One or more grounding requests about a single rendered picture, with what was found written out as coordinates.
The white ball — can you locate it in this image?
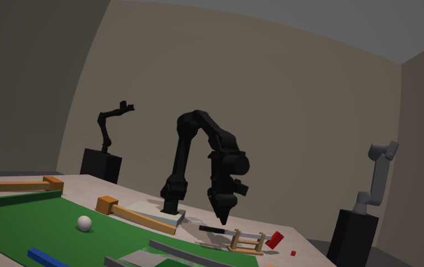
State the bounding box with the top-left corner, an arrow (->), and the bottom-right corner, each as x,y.
77,216 -> 92,231

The green putting mat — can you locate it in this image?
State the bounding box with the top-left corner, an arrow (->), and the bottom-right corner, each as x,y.
0,197 -> 259,267

